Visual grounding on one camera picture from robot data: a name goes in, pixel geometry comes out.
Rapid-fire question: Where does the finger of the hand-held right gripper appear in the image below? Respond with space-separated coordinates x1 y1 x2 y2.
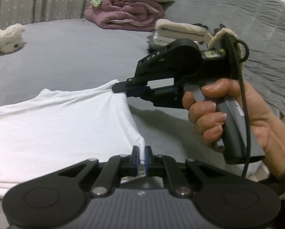
111 75 189 110

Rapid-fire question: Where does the black cable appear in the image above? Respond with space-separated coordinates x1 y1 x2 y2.
225 32 251 177

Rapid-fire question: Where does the person's right hand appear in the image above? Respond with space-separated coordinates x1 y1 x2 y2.
182 78 285 177

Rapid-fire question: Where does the white shirt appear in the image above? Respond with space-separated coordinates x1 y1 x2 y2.
0 79 146 199

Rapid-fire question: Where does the grey star-print curtain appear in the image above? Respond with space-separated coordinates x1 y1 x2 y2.
0 0 102 30

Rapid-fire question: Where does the beige folded garment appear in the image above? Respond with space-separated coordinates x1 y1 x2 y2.
155 19 208 41

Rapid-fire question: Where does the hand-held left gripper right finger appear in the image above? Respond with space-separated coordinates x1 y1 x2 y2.
144 145 226 198

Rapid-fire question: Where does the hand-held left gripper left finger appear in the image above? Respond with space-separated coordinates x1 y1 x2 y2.
57 145 140 198

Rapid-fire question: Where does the pink folded quilt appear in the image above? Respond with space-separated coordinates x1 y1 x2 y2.
85 0 166 32

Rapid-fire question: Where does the white plush dog toy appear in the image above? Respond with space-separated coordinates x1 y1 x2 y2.
0 23 26 58

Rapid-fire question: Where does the white folded garment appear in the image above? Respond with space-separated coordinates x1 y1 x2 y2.
152 35 173 46

